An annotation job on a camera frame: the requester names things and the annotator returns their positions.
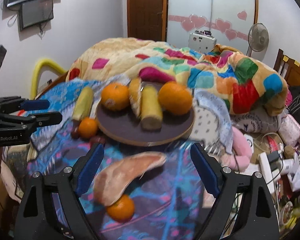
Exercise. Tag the small back mandarin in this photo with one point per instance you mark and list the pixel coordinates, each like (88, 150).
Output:
(88, 128)

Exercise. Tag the small front mandarin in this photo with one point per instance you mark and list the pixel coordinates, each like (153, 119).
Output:
(122, 210)

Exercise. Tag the wooden headboard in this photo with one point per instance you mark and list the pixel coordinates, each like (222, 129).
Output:
(288, 68)

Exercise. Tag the brown wooden door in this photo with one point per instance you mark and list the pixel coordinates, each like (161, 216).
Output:
(147, 19)

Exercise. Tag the dark purple round plate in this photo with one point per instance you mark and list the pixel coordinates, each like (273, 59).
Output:
(123, 126)

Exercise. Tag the white small cabinet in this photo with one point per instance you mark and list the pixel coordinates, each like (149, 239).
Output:
(202, 41)

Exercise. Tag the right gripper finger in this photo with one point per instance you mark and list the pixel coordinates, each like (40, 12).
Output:
(45, 119)
(36, 104)

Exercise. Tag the colourful patchwork blanket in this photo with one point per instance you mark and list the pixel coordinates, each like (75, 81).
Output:
(242, 82)

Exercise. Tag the sugarcane piece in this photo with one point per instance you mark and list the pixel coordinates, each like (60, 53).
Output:
(83, 104)
(151, 111)

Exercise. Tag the pink patterned pillow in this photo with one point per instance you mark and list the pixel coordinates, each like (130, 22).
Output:
(289, 130)

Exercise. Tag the yellow foam tube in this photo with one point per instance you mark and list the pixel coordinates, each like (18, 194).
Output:
(42, 66)

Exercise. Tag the pomelo segment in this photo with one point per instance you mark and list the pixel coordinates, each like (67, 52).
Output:
(110, 183)
(135, 96)

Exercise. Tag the small black wall monitor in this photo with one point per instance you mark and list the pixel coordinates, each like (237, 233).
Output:
(35, 12)

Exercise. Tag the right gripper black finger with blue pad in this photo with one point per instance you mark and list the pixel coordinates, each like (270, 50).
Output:
(256, 217)
(37, 218)

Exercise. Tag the standing electric fan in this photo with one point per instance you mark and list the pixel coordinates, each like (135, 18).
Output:
(258, 38)

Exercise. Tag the dark red grape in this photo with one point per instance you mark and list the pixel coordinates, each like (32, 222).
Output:
(97, 140)
(75, 133)

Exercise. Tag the large orange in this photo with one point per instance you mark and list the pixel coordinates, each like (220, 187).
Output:
(175, 98)

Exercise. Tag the small mandarin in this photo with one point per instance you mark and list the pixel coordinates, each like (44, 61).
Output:
(88, 128)
(122, 210)

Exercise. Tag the stickered orange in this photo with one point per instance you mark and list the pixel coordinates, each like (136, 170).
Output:
(115, 97)

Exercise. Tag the wardrobe with heart decals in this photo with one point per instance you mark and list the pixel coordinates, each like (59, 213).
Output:
(229, 21)

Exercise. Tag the patterned blue purple cloth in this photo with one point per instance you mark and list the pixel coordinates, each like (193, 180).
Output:
(168, 199)

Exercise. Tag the white power strip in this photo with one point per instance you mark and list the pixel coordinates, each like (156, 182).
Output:
(266, 171)

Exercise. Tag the pink plush toy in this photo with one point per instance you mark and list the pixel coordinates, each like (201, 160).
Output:
(240, 159)

